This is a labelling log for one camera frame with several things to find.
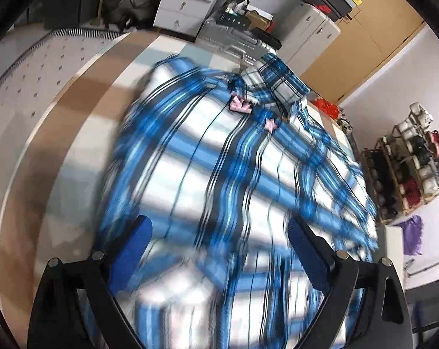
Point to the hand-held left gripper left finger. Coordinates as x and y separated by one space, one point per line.
130 252

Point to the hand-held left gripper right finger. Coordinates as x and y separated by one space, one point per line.
307 252

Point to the blue plaid shirt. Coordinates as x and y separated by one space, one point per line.
219 174

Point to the purple plastic bag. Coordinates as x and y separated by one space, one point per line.
413 234

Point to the wooden shoe rack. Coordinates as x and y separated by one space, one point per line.
405 185

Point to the orange plastic bag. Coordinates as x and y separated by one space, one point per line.
326 108

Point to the brown checkered tablecloth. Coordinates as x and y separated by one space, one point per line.
77 116

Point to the white patterned mattress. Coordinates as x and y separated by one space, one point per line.
41 72

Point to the white tall cabinet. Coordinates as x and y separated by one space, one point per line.
310 34

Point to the wooden door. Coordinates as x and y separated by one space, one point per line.
368 36

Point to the silver ribbed suitcase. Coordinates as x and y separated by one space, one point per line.
228 41

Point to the brown cardboard box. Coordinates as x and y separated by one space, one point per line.
258 20

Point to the black box on suitcase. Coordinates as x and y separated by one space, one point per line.
235 20

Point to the dark handbag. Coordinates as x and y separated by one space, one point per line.
136 7

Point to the black shoe box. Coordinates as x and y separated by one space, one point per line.
328 0

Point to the white drawer cabinet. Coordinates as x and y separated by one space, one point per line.
190 0

